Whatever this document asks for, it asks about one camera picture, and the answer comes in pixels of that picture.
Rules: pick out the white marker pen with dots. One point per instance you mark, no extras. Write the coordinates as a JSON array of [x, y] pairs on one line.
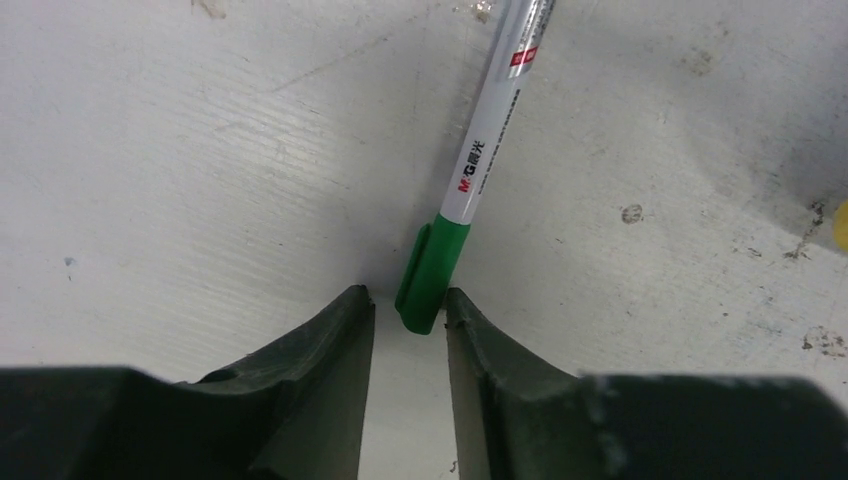
[[515, 46]]

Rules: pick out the green marker cap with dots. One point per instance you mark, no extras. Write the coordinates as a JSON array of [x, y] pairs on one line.
[[427, 277]]

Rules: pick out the yellow framed whiteboard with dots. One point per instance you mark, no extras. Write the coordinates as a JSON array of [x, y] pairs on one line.
[[840, 226]]

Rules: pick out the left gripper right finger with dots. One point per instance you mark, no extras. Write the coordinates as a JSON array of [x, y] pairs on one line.
[[516, 416]]

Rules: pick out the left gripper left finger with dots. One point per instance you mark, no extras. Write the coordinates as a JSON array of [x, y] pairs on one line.
[[293, 409]]

